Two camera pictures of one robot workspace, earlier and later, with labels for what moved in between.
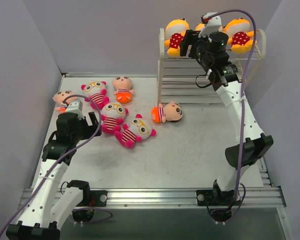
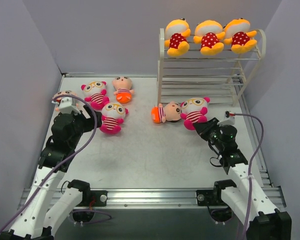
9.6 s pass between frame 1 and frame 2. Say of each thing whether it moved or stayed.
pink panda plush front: moved
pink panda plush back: stayed
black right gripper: moved
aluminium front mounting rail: stayed
